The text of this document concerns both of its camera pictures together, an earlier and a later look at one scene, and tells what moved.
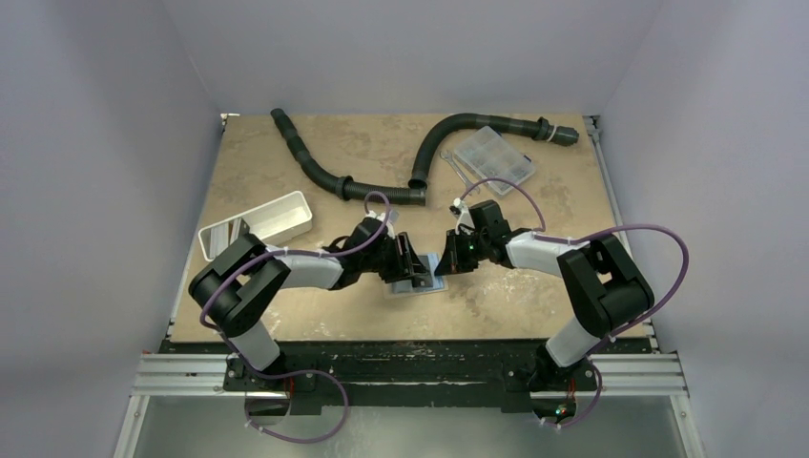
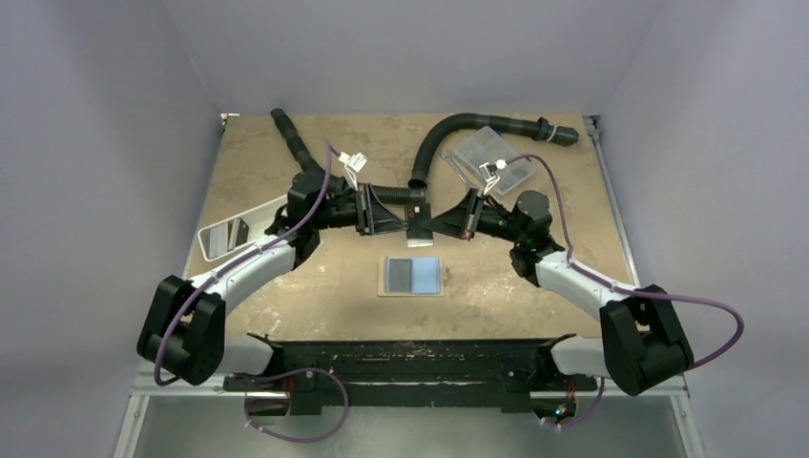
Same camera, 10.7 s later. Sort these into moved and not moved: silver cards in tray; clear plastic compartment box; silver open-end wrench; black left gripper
Moved: black left gripper
Not moved: silver open-end wrench; clear plastic compartment box; silver cards in tray
